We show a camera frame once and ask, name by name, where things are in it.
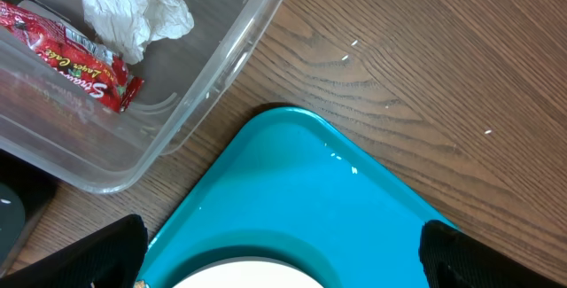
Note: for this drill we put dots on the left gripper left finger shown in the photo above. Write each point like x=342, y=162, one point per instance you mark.
x=110, y=257

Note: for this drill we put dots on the white napkin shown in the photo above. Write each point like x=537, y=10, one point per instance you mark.
x=129, y=26

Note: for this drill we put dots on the black waste tray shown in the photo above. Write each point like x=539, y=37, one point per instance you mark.
x=26, y=191

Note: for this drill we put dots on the teal plastic serving tray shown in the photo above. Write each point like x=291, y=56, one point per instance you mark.
x=290, y=187

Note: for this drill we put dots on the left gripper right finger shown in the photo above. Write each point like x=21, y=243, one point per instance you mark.
x=452, y=259

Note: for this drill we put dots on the red snack wrapper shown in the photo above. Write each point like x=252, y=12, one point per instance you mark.
x=90, y=66

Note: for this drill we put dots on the large white plate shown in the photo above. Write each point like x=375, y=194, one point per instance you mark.
x=248, y=273

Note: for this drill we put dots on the clear plastic waste bin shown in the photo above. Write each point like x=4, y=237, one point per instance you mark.
x=52, y=124

